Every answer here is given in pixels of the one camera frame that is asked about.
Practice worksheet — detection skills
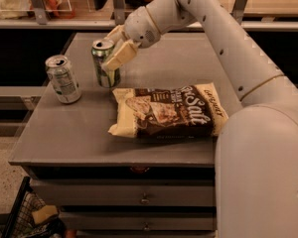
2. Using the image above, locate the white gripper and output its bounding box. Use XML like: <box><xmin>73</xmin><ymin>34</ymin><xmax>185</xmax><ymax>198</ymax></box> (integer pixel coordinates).
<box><xmin>101</xmin><ymin>6</ymin><xmax>161</xmax><ymax>71</ymax></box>

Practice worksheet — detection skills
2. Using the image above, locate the green soda can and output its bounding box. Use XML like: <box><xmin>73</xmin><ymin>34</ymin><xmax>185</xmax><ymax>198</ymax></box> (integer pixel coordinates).
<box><xmin>91</xmin><ymin>39</ymin><xmax>120</xmax><ymax>88</ymax></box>

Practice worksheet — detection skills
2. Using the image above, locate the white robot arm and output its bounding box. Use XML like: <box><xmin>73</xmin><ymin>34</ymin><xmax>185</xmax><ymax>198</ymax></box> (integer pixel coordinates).
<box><xmin>105</xmin><ymin>0</ymin><xmax>298</xmax><ymax>238</ymax></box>

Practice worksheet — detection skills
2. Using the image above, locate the white 7up can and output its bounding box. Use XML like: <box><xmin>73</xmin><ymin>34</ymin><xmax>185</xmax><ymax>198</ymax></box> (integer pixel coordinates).
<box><xmin>45</xmin><ymin>55</ymin><xmax>81</xmax><ymax>104</ymax></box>

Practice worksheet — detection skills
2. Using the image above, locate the yellow brown chip bag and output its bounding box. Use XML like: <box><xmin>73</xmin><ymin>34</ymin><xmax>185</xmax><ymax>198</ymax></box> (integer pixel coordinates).
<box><xmin>109</xmin><ymin>83</ymin><xmax>228</xmax><ymax>139</ymax></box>

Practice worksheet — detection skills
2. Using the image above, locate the grey drawer cabinet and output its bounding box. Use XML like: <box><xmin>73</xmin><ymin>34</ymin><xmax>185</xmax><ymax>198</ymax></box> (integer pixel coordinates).
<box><xmin>8</xmin><ymin>32</ymin><xmax>242</xmax><ymax>238</ymax></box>

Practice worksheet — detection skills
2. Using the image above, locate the upper drawer knob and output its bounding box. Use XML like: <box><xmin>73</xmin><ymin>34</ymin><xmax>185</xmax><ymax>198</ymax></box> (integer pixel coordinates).
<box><xmin>140</xmin><ymin>193</ymin><xmax>150</xmax><ymax>205</ymax></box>

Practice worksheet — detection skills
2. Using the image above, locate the drawer knob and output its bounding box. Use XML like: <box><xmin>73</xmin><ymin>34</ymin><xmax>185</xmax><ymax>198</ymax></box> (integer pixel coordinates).
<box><xmin>142</xmin><ymin>223</ymin><xmax>151</xmax><ymax>232</ymax></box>
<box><xmin>140</xmin><ymin>193</ymin><xmax>150</xmax><ymax>205</ymax></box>

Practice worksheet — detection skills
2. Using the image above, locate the lower drawer knob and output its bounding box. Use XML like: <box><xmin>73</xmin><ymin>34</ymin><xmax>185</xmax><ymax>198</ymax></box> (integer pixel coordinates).
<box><xmin>142</xmin><ymin>223</ymin><xmax>151</xmax><ymax>232</ymax></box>

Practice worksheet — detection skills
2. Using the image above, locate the yellow sponge in basket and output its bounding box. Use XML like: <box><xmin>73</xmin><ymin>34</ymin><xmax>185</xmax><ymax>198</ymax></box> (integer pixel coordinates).
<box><xmin>32</xmin><ymin>205</ymin><xmax>58</xmax><ymax>225</ymax></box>

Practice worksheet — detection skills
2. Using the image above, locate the black wire basket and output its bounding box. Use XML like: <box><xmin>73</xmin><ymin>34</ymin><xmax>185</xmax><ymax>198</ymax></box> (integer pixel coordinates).
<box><xmin>1</xmin><ymin>177</ymin><xmax>65</xmax><ymax>238</ymax></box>

